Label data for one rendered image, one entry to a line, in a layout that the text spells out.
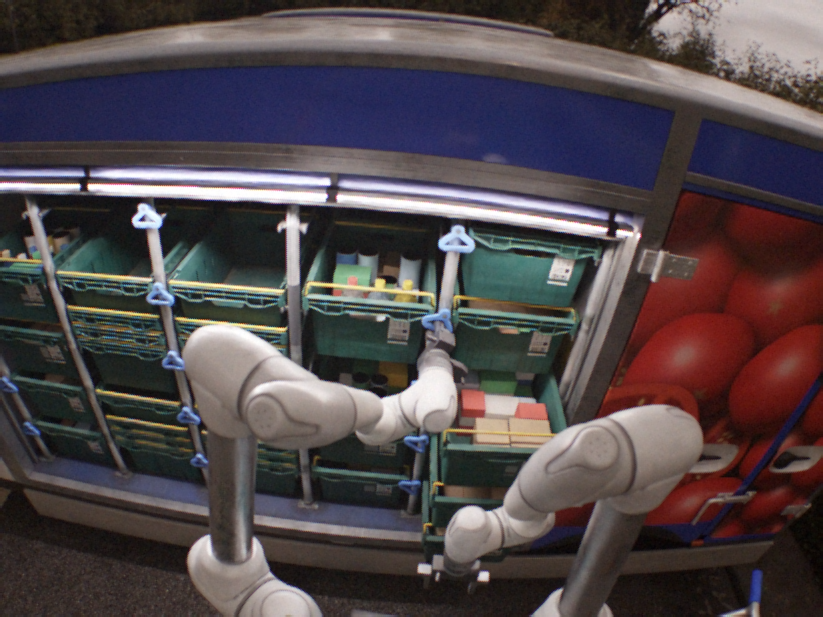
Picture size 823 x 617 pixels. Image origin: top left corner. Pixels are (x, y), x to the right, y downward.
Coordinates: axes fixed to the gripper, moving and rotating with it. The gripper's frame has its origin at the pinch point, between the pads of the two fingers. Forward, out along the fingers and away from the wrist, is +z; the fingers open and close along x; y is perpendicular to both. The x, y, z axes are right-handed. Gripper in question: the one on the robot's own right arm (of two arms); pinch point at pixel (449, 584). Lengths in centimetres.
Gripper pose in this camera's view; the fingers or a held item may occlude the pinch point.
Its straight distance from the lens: 156.6
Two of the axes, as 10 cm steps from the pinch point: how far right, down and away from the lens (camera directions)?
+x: 9.9, 1.6, -0.1
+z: -1.2, 8.1, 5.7
